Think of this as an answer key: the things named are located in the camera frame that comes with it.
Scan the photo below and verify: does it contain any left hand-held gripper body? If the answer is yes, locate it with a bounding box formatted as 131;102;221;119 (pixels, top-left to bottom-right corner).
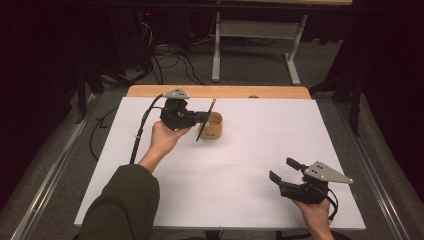
159;87;203;131

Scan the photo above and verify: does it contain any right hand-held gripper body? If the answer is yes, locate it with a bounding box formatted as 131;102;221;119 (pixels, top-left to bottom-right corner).
278;161;354;205

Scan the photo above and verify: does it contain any black pen with orange end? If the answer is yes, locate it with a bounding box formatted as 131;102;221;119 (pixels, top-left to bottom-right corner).
195;97;218;143

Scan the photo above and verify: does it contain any round wooden pen holder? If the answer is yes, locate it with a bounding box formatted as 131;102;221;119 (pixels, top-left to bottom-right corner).
198;111;223;140

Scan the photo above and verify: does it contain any person's left hand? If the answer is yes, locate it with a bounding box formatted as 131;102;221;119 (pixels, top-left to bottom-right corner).
148;120;193;158

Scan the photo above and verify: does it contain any person's right hand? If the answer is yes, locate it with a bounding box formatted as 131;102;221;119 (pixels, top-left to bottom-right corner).
291;196;332;234

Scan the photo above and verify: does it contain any wooden table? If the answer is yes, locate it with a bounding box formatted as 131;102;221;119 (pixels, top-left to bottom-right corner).
126;84;312;100

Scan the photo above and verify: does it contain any white board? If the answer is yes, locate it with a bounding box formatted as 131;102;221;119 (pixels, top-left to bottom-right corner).
73;96;367;232

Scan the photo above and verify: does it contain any black metal stand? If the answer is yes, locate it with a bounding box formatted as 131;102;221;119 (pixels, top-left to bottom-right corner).
75;63;107;125
309;72;365;137

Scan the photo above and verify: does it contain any black equipment cabinet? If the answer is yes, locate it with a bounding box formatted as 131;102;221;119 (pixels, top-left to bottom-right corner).
108;8;193;73

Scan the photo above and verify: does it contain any white-framed desk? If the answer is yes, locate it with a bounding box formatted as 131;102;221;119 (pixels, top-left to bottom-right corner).
211;0;354;86

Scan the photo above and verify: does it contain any dark curtain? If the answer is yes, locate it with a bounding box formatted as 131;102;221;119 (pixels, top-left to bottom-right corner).
339;0;424;201
0;0;114;216

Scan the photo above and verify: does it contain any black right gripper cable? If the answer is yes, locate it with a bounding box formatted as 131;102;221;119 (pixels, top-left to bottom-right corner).
316;184;339;222

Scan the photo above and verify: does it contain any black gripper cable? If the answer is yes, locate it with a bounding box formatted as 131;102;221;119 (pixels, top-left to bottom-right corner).
316;184;339;222
129;93;166;165

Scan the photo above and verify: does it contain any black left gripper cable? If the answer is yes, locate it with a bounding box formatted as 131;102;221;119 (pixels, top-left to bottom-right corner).
129;93;166;165

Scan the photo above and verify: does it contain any tangle of black floor cables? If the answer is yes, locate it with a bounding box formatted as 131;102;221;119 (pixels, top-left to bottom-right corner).
133;19;207;86

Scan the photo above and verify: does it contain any aluminium rail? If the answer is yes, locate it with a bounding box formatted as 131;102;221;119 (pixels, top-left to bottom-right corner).
9;94;98;240
334;103;412;240

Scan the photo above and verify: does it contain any black floor cable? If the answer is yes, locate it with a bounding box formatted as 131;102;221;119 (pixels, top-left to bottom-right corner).
88;106;120;162

